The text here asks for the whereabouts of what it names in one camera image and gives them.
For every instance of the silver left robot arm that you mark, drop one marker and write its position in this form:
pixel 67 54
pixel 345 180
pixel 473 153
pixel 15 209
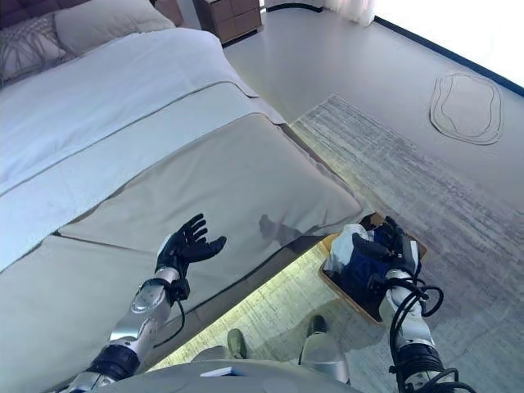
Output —
pixel 143 311

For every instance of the silver left robot leg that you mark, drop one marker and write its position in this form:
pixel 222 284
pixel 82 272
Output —
pixel 209 355

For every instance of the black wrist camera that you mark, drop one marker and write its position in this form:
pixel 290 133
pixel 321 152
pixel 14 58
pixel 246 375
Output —
pixel 182 290
pixel 378 283

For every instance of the silver robot leg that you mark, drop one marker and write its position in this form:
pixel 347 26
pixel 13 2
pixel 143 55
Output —
pixel 323 356
pixel 209 355

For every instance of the dark robot foot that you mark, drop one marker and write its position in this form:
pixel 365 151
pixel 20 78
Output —
pixel 317 327
pixel 236 344

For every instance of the white t-shirt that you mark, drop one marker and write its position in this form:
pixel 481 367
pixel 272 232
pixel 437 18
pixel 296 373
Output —
pixel 341 245

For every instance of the white curtain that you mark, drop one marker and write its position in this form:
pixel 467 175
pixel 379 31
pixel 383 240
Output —
pixel 340 8

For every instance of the dark left robot foot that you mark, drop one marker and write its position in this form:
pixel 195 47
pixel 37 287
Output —
pixel 236 344

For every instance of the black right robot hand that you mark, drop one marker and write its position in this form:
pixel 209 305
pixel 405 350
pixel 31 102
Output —
pixel 405 256

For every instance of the black trousers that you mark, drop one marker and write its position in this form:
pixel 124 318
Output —
pixel 360 299

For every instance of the grey robot torso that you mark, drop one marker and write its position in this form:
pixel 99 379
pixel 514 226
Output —
pixel 204 378

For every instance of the dark right robot foot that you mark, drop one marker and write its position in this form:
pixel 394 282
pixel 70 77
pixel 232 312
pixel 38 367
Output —
pixel 317 327

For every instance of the black window frame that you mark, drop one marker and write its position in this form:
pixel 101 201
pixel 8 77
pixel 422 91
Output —
pixel 450 51

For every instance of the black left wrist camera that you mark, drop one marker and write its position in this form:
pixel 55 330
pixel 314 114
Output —
pixel 182 290

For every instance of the beige pillow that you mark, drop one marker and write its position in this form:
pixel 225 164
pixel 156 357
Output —
pixel 110 24

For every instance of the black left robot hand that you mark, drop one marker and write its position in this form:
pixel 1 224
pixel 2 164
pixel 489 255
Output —
pixel 184 247

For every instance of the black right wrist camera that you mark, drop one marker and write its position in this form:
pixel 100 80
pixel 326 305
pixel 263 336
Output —
pixel 378 283

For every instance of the grey striped rug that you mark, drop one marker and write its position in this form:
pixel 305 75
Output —
pixel 389 163

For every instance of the oval beige floor mat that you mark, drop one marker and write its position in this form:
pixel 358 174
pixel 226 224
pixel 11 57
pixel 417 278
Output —
pixel 466 108

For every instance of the dark blue garment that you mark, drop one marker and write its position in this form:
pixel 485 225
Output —
pixel 366 266

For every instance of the brown bed base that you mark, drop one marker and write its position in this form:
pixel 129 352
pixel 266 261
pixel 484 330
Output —
pixel 213 316

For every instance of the brown wicker basket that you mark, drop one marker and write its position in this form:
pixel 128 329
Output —
pixel 340 290

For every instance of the patterned grey cushion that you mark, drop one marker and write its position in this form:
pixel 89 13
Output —
pixel 28 49

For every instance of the silver right robot leg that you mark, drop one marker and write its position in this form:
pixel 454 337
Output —
pixel 323 356

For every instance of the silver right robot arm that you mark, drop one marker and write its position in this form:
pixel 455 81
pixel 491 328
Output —
pixel 413 327

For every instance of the brown wooden nightstand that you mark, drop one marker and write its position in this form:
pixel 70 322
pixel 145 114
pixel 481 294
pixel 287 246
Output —
pixel 229 18

